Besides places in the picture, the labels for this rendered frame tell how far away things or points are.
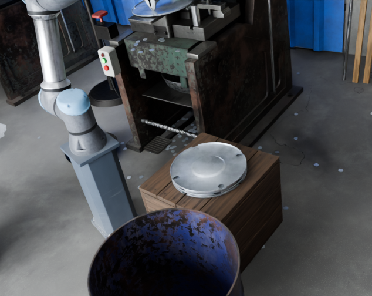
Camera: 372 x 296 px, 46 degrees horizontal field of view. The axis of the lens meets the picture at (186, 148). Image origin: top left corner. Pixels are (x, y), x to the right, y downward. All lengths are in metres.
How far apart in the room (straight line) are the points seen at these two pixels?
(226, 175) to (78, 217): 0.87
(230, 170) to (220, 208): 0.18
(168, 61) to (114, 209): 0.71
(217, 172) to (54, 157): 1.30
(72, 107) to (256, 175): 0.72
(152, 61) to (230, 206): 0.89
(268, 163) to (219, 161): 0.18
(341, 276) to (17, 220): 1.52
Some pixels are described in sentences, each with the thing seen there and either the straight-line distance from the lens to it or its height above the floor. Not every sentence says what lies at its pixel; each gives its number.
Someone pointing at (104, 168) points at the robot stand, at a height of 0.37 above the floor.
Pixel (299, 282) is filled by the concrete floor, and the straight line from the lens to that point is 1.77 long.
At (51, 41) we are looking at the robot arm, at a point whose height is 0.86.
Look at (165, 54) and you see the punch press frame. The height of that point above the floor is 0.60.
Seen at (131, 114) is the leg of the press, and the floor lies 0.24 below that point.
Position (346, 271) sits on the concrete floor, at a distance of 1.81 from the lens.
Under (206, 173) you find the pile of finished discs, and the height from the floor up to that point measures 0.38.
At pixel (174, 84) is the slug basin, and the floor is 0.39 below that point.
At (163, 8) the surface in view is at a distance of 2.05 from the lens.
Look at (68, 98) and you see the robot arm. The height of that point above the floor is 0.68.
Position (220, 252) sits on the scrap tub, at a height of 0.34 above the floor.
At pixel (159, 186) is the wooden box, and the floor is 0.35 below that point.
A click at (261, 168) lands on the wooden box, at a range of 1.68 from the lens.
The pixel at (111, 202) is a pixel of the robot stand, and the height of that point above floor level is 0.19.
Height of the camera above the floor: 1.42
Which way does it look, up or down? 36 degrees down
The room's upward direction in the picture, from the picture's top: 12 degrees counter-clockwise
